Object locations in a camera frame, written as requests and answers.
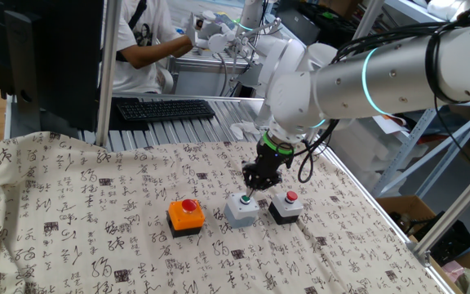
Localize black computer keyboard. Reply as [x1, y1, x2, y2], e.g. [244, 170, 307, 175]
[116, 99, 216, 122]

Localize bare person forearm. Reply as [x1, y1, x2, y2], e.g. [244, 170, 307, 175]
[171, 40, 195, 59]
[118, 35, 193, 69]

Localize brown cardboard box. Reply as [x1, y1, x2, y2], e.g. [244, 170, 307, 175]
[375, 194, 470, 294]

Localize crumpled white cloth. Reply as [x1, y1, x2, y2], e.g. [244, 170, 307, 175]
[229, 121, 260, 140]

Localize black computer monitor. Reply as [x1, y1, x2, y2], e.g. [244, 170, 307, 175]
[0, 0, 105, 132]

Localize black equipment case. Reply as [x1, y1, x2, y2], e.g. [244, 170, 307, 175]
[275, 0, 366, 48]

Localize olive green bag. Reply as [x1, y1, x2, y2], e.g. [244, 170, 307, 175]
[454, 267, 470, 294]

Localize white plastic bag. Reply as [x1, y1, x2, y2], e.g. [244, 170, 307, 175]
[426, 0, 470, 21]

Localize white black box red button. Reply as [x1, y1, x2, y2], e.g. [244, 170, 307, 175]
[268, 189, 304, 225]

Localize aluminium table frame rail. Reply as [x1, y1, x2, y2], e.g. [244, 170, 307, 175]
[316, 142, 459, 294]

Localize grey metal workbench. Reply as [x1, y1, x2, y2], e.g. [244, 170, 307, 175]
[168, 51, 260, 98]

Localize white teleoperation handle device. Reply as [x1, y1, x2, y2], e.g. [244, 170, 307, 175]
[185, 10, 240, 54]

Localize grey metal shelf rack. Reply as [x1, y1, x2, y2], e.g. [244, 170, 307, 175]
[357, 0, 470, 199]

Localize beige calligraphy print tablecloth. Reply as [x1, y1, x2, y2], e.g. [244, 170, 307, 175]
[0, 131, 448, 294]

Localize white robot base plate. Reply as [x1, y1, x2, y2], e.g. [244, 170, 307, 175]
[238, 97, 268, 127]

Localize grey box green button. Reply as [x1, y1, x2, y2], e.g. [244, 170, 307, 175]
[223, 191, 261, 229]

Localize black desk mat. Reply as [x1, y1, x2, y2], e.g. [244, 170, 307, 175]
[108, 96, 150, 131]

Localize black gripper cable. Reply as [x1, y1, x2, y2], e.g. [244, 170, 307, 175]
[290, 118, 341, 184]

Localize aluminium cross bar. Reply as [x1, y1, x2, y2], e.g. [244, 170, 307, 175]
[112, 92, 265, 103]

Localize pink packet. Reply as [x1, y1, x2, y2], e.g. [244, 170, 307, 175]
[441, 261, 467, 283]

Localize black cable bundle on arm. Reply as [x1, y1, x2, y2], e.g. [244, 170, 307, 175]
[330, 2, 470, 105]

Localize orange box big red button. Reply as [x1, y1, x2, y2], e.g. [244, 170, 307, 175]
[166, 198, 206, 239]

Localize person in white t-shirt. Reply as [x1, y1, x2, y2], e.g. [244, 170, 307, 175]
[112, 0, 183, 95]

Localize black plastic box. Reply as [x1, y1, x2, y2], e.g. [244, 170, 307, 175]
[412, 210, 470, 266]

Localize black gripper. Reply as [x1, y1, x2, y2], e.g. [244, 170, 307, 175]
[241, 142, 294, 198]

